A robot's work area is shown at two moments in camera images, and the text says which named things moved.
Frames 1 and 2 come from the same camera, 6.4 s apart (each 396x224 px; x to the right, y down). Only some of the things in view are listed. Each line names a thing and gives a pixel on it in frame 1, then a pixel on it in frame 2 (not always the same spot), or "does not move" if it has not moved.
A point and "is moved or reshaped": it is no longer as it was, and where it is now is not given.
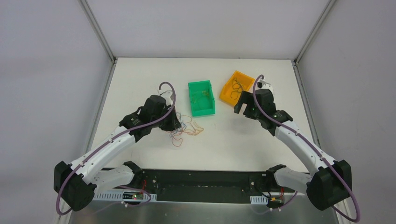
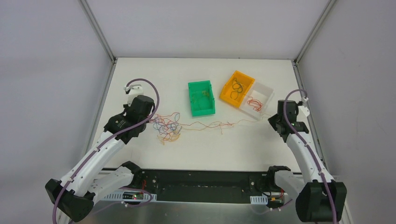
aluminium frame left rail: (61, 214) does not move
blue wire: (179, 129) is moved or reshaped
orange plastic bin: (237, 82) does not move
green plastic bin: (202, 98) does not move
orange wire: (179, 133) -> (168, 125)
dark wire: (236, 86) does not move
